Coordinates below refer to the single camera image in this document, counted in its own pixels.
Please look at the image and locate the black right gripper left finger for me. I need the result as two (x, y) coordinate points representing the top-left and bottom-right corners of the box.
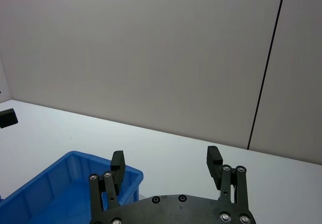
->
(88, 150), (127, 220)

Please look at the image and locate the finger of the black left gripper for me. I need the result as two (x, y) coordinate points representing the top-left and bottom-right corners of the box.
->
(0, 109), (19, 129)

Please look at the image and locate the blue plastic bin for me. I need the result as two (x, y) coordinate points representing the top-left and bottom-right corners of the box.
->
(0, 150), (144, 224)

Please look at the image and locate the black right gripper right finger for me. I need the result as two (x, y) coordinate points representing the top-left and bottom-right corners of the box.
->
(206, 145), (250, 209)

